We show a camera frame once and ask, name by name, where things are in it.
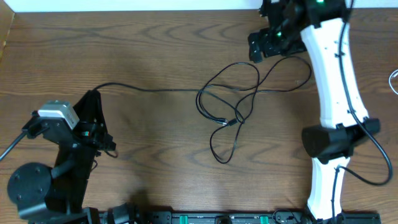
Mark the white USB cable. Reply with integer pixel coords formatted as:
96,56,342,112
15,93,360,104
388,68,398,95

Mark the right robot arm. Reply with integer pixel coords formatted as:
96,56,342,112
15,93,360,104
248,0,380,223

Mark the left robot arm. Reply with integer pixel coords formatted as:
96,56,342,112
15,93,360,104
7,90,116,223

